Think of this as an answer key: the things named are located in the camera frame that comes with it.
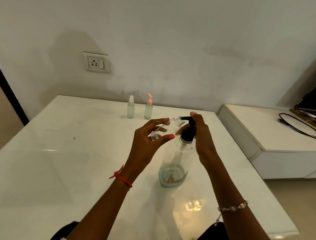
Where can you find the white wall socket plate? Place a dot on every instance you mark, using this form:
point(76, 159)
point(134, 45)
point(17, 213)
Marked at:
point(96, 62)

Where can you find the person's left thumb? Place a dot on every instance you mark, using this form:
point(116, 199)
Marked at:
point(165, 139)

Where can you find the person's right forearm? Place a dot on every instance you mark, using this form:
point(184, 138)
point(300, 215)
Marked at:
point(234, 205)

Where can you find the person's left forearm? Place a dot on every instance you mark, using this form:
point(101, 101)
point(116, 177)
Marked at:
point(106, 210)

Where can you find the person's right thumb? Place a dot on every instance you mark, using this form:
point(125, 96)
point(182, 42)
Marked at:
point(184, 128)

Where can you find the small white-cap spray bottle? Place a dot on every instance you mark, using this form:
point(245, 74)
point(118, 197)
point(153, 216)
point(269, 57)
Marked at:
point(130, 108)

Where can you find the large clear black-pump bottle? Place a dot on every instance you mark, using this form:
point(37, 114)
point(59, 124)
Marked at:
point(175, 160)

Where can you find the person's left hand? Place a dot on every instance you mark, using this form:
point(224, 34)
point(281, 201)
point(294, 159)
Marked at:
point(140, 148)

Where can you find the person's right hand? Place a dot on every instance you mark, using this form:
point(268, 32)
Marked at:
point(205, 145)

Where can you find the small clear plastic bottle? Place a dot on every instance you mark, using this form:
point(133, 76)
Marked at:
point(165, 128)

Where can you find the white low cabinet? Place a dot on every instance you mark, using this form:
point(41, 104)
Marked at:
point(276, 148)

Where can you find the small pink-pump bottle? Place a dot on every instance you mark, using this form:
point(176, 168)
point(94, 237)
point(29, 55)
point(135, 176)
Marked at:
point(148, 110)

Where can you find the dark screen device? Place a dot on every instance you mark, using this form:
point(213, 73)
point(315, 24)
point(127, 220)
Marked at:
point(307, 105)

